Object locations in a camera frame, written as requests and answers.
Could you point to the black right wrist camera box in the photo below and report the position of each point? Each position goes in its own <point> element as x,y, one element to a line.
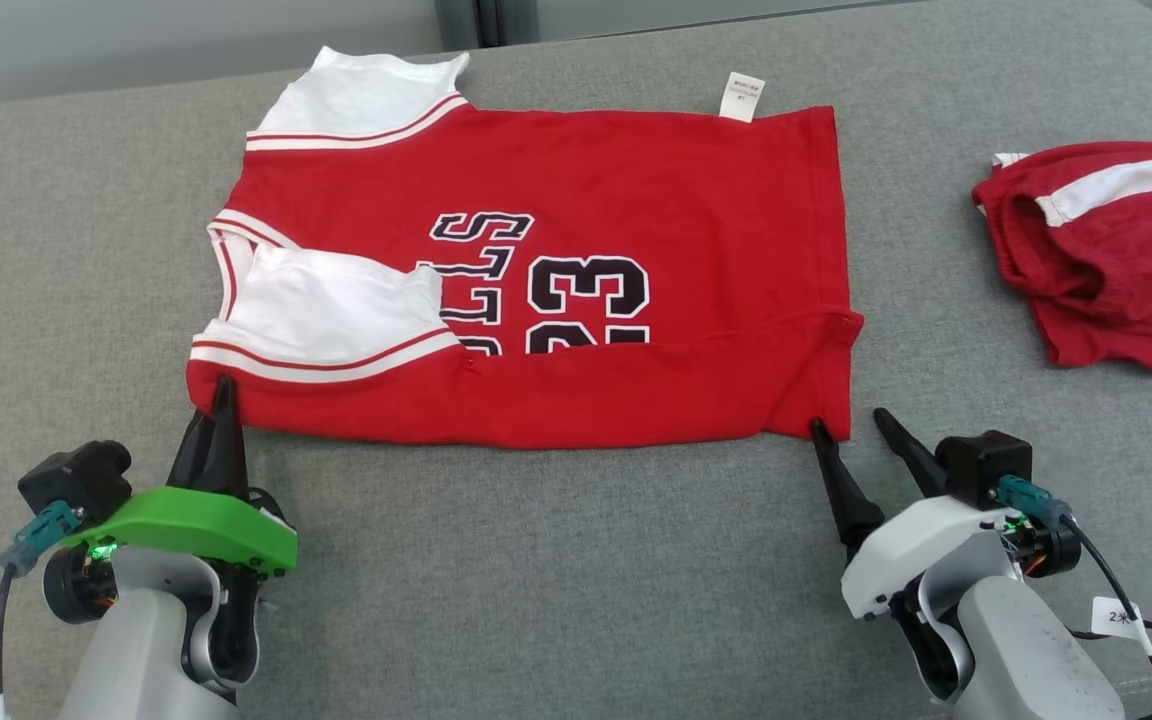
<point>981,465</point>

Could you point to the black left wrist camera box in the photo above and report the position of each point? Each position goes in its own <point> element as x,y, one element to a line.
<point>76,480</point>

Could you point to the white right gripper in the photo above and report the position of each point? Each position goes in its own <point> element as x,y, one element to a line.
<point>916,545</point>

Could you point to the black round right wrist motor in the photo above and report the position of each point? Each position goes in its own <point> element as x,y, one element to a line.
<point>1051,550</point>

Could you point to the red white basketball jersey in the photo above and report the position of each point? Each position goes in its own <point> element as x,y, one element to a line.
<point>636,180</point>

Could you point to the grey partition post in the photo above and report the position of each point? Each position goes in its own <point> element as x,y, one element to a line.
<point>491,20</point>

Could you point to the grey fabric sofa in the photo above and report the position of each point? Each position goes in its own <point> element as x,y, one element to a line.
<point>576,600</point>

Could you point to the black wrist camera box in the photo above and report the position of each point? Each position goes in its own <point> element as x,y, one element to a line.
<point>76,480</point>
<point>981,465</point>

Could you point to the black round wrist motor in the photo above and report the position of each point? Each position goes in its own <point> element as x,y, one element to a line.
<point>1051,550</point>
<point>76,590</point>

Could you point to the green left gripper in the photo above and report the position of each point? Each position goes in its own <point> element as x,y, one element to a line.
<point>206,525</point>

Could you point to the red shorts with white stripe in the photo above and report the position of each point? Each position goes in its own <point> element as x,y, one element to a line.
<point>1116,280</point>

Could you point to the black round left wrist motor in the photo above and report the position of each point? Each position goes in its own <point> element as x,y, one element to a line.
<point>76,590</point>

